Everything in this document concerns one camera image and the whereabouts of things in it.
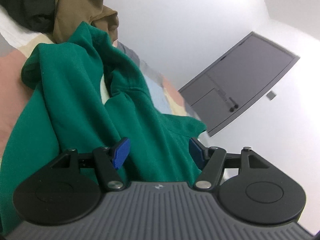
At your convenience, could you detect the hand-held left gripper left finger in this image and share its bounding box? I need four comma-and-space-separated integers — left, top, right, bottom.
51, 137, 131, 192

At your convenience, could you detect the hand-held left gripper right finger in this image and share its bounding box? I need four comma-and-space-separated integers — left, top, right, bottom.
189, 137, 270, 190

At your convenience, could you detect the green printed sweatshirt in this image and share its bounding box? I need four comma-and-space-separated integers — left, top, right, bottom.
0, 21, 207, 233

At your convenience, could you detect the grey door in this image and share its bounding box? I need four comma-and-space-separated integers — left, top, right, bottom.
178, 31, 300, 137

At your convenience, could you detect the patchwork blanket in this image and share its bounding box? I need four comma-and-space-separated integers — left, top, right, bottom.
0, 5, 203, 155

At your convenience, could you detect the brown garment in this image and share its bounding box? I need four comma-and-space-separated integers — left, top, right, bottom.
52, 0, 120, 47

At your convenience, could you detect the black garment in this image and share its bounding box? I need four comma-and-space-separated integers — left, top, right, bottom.
0, 0, 59, 34

